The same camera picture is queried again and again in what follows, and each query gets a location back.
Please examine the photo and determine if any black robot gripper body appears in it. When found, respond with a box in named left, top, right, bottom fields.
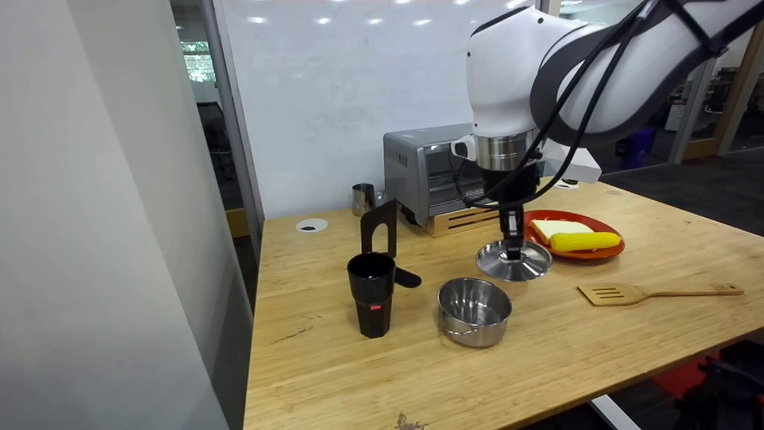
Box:
left=490, top=163, right=540, bottom=203

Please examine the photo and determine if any round steel pot lid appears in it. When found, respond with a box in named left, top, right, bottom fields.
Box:
left=478, top=241, right=552, bottom=282

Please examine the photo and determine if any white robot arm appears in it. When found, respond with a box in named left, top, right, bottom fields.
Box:
left=466, top=0, right=764, bottom=258

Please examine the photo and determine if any small steel pot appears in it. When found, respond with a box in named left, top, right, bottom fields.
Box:
left=436, top=278, right=513, bottom=348

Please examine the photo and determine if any wooden slatted stand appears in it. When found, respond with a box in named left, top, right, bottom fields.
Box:
left=424, top=209, right=497, bottom=236

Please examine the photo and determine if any pale butter block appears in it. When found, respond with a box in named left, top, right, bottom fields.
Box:
left=529, top=221, right=594, bottom=241

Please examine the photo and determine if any yellow corn cob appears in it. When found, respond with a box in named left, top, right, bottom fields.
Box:
left=549, top=231, right=621, bottom=253

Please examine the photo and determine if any silver toaster oven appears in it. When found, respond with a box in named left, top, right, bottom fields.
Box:
left=383, top=124, right=483, bottom=227

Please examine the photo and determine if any red round plate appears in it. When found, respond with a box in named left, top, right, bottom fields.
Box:
left=525, top=211, right=626, bottom=264

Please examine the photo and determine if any wooden slotted spatula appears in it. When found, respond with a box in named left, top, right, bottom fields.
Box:
left=578, top=284, right=742, bottom=305

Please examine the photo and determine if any small steel cup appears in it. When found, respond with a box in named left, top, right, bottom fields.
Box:
left=352, top=185, right=377, bottom=215

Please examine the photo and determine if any black plastic cup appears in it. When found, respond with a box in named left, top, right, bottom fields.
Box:
left=346, top=253, right=395, bottom=338

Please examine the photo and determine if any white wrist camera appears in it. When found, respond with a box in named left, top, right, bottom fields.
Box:
left=449, top=136, right=478, bottom=163

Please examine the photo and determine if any round table cable grommet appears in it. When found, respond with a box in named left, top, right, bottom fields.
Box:
left=295, top=218, right=328, bottom=234

